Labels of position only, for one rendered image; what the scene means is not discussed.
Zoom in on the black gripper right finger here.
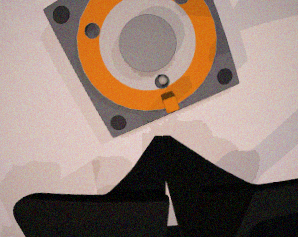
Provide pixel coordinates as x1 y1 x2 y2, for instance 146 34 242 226
162 135 298 237

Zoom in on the orange round plate with holes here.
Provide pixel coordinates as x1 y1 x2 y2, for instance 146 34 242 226
76 0 217 114

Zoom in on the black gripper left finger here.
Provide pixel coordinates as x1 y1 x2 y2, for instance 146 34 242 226
14 135 169 237

